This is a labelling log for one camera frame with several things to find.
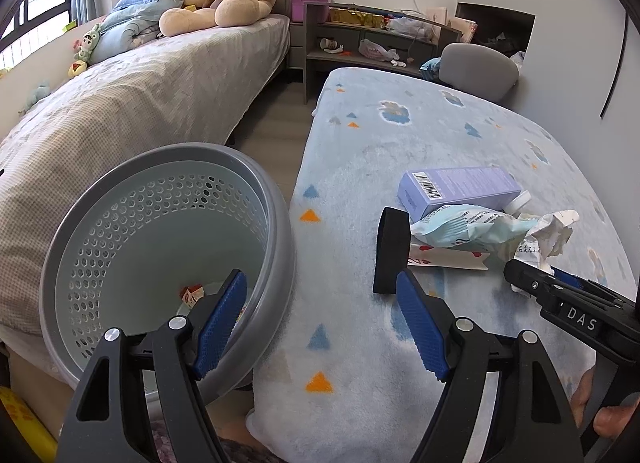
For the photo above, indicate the red snack packet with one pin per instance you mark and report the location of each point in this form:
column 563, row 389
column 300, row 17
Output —
column 191, row 294

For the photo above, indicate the purple cardboard box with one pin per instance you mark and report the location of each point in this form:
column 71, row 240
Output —
column 460, row 188

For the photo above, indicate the pink plastic bag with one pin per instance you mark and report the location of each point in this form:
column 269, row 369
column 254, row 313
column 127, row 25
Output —
column 377, row 49

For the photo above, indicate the small blue plush toy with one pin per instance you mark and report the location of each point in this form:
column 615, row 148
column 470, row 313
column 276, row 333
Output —
column 35, row 98

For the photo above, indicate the white plastic bag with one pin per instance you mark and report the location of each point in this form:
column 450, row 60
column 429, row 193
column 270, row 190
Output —
column 410, row 27

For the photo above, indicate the grey chair back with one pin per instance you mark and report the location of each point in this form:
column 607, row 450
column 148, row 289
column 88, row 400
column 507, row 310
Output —
column 480, row 70

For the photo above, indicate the small cup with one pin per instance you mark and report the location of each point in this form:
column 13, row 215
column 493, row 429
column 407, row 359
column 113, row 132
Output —
column 331, row 45

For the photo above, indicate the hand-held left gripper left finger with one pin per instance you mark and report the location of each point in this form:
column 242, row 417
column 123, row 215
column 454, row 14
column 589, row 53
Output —
column 220, row 323

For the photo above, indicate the grey shelf desk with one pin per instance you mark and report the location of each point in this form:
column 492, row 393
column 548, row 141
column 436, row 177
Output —
column 350, row 60

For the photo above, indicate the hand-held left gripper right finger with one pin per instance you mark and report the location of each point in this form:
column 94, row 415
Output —
column 420, row 328

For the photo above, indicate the gold shiny packets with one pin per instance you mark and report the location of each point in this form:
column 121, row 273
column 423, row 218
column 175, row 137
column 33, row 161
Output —
column 357, row 18

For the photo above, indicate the pink storage box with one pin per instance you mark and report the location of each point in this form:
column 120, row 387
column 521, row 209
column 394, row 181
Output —
column 310, row 8

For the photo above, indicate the green hooded plush doll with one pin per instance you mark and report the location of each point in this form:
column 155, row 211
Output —
column 89, row 43

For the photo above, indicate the yellow and red plush toy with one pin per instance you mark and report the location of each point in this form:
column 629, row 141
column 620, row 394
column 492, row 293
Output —
column 76, row 69

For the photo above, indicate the pink gift bag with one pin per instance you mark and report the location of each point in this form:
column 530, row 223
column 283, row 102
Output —
column 457, row 25

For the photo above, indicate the bed with grey checked sheet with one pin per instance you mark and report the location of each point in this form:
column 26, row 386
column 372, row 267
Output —
column 125, row 93

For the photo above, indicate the person's right hand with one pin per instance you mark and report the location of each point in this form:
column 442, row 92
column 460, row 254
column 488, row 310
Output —
column 585, row 398

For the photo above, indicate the yellow plastic bag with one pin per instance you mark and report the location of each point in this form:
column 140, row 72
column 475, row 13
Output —
column 22, row 423

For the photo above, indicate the light blue quilt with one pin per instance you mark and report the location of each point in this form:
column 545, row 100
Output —
column 125, row 33

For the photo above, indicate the grey nightstand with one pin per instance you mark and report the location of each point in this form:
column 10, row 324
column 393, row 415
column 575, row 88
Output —
column 296, row 53

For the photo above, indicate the black rectangular block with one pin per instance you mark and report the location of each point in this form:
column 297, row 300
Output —
column 390, row 253

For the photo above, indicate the blue cloth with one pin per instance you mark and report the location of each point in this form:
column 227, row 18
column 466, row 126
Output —
column 430, row 68

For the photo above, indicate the grey perforated wastebasket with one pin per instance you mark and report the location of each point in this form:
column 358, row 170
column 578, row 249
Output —
column 150, row 223

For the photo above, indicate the small round white jar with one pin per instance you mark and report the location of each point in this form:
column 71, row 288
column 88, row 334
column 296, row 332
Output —
column 517, row 202

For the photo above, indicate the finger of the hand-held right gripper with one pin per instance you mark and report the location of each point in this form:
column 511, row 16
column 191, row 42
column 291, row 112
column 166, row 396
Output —
column 582, row 284
column 527, row 280

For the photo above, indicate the window with black frame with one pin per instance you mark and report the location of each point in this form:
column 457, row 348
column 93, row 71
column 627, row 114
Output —
column 35, row 8

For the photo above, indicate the white paper bag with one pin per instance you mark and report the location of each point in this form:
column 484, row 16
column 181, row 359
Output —
column 545, row 238

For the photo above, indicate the light blue wipes packet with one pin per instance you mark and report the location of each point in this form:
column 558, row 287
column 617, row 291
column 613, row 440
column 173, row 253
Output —
column 465, row 228

